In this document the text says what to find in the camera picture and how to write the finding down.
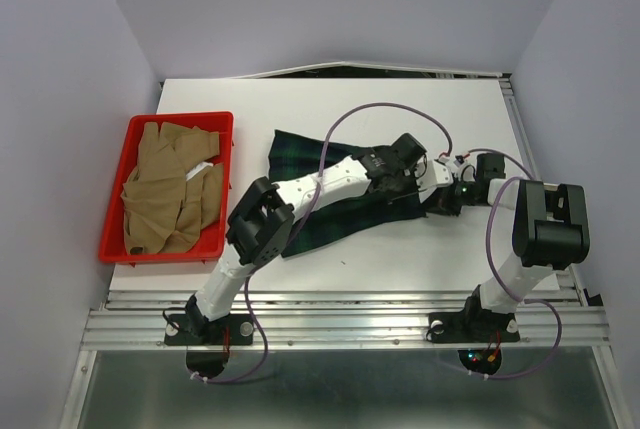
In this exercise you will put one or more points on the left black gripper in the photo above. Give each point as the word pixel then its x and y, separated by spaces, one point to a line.
pixel 413 186

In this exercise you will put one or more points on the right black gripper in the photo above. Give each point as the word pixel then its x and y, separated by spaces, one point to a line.
pixel 444 203

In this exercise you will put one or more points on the green plaid pleated skirt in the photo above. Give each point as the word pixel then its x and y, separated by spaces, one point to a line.
pixel 291 156

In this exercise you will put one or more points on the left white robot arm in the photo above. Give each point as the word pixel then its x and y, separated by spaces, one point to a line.
pixel 262 223

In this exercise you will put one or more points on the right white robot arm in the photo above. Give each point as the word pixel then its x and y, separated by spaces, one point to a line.
pixel 550 233

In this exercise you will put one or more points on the red plastic bin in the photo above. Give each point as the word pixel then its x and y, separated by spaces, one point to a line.
pixel 211 242

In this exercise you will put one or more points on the tan beige skirt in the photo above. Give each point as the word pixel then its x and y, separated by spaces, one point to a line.
pixel 175 190

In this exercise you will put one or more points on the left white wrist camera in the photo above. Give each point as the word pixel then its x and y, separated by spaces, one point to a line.
pixel 433 174

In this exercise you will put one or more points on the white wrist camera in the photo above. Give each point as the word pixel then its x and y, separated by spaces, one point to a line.
pixel 463 168
pixel 433 174

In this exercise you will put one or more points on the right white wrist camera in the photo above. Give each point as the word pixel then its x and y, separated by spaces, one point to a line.
pixel 463 168

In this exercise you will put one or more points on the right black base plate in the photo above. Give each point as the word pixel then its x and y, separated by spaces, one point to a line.
pixel 481 337

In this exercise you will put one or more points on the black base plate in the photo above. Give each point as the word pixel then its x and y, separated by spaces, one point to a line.
pixel 481 337
pixel 208 350

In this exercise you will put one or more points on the aluminium front rail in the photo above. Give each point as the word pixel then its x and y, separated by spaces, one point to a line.
pixel 132 320

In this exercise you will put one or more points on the aluminium rail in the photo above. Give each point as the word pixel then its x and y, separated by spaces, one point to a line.
pixel 573 276
pixel 132 320

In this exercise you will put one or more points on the aluminium right side rail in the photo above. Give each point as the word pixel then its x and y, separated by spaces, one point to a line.
pixel 573 276

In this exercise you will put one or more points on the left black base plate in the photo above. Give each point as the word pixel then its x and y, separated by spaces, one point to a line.
pixel 208 350

